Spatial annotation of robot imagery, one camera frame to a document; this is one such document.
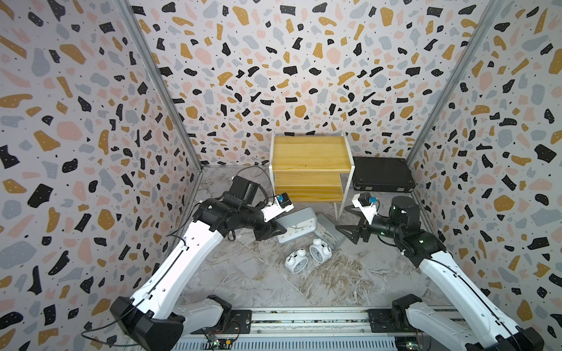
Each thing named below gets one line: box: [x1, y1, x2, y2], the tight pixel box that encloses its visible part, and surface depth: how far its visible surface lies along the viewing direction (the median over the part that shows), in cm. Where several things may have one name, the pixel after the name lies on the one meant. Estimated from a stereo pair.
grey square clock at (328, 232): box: [313, 212, 347, 251], surface depth 92 cm
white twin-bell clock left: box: [284, 247, 309, 274], surface depth 82 cm
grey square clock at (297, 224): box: [275, 206, 318, 244], surface depth 71 cm
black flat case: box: [351, 156, 416, 193], surface depth 112 cm
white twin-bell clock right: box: [308, 237, 333, 264], surface depth 85 cm
